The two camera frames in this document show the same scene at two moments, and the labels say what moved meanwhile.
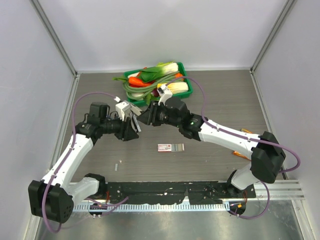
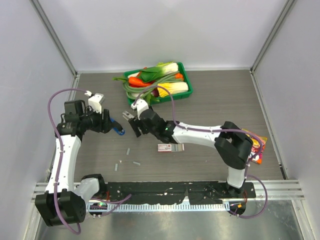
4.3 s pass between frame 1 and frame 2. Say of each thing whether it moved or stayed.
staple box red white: stayed
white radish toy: stayed
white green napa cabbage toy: stayed
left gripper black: moved
